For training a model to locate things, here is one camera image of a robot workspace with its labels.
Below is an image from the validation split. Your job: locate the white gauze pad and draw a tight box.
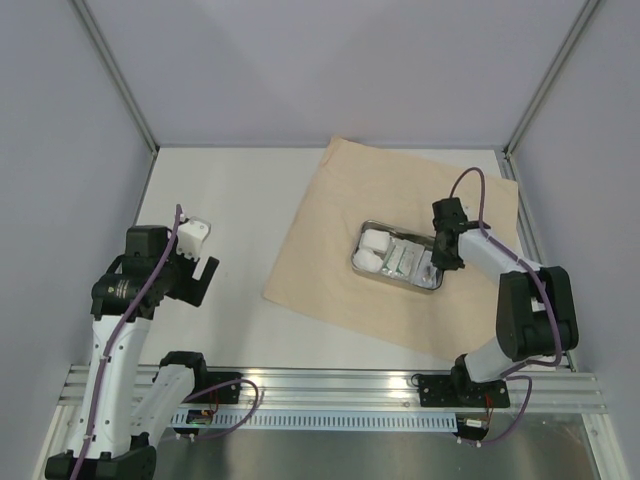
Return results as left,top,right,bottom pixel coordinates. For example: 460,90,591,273
359,229,391,253
352,248,384,273

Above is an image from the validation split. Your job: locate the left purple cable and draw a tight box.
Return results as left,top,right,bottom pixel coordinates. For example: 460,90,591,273
64,203,264,480

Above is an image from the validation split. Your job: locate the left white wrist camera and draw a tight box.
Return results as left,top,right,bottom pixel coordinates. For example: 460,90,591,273
176,217,211,263

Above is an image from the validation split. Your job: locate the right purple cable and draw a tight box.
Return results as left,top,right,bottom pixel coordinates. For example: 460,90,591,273
448,167,564,446

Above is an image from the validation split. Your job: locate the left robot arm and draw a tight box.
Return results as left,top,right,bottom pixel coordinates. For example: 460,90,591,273
44,217,219,479

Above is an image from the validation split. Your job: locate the purple cable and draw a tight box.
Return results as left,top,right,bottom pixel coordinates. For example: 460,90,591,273
448,167,564,446
64,203,264,480

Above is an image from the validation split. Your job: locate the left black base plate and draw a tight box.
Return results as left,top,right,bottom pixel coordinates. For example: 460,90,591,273
186,370,243,405

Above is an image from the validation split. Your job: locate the right aluminium frame post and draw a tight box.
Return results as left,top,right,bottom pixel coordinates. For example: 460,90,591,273
503,0,604,159

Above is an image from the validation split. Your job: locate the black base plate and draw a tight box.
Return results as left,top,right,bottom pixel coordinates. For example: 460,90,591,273
186,370,243,405
410,373,511,409

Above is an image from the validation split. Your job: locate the aluminium frame post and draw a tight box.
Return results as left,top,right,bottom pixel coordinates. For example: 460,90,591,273
503,0,604,159
69,0,160,158

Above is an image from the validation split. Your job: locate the beige cloth drape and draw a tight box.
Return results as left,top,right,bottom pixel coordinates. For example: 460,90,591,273
264,137,518,360

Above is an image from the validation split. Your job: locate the aluminium mounting rail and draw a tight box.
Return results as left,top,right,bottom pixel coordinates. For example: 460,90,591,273
57,365,608,414

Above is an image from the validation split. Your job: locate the slotted grey cable duct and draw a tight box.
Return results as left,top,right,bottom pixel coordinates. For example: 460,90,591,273
170,408,458,433

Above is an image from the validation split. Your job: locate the stainless steel tray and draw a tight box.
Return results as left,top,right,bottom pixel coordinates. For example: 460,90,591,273
350,220,436,291

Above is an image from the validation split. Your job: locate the clear blister packet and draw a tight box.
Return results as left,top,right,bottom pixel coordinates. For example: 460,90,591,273
413,251,442,290

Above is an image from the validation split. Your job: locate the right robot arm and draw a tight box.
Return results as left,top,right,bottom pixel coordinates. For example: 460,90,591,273
431,197,579,405

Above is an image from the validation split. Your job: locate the left aluminium frame post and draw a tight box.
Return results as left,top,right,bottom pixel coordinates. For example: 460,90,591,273
69,0,160,158

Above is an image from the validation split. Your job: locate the green white suture packet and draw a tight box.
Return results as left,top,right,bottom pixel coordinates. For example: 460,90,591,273
383,242,407,276

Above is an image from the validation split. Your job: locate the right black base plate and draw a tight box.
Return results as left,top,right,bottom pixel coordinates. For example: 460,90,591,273
410,373,511,409

